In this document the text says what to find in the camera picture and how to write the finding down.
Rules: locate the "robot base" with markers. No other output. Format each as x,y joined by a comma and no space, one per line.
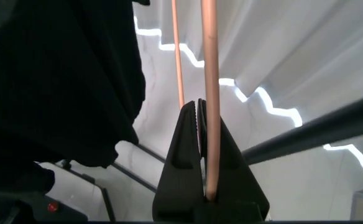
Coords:
29,208

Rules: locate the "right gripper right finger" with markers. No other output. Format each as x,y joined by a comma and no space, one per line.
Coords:
240,186

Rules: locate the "pink clothes hanger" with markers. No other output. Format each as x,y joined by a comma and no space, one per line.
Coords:
211,93

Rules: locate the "black clothes rack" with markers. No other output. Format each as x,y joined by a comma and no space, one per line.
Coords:
309,133

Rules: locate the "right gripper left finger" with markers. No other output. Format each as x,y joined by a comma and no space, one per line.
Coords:
178,186

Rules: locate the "black garment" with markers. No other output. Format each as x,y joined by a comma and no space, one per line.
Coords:
60,93

